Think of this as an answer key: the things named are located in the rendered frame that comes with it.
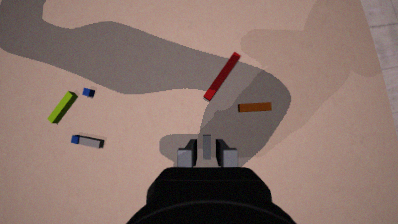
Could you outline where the lime green rod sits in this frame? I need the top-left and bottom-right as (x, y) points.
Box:
(47, 91), (78, 123)

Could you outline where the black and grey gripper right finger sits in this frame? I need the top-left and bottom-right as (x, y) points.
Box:
(216, 139), (238, 167)

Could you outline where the orange rod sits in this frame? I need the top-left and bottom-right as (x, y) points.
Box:
(238, 102), (272, 112)

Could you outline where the red rod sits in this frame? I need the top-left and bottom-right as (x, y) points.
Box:
(203, 52), (241, 101)

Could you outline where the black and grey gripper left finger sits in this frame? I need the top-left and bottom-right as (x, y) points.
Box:
(177, 139), (197, 167)

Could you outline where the small blue cube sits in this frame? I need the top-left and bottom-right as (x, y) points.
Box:
(82, 88), (95, 97)
(71, 135), (83, 144)

